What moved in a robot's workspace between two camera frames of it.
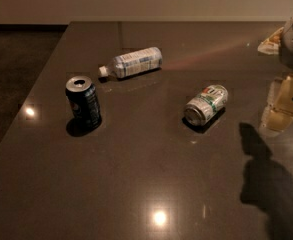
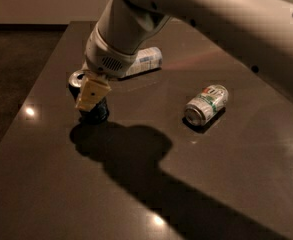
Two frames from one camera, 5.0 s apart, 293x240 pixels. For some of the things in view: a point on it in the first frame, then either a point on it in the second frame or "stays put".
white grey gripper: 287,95 → 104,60
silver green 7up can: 205,105 stays put
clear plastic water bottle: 144,60 stays put
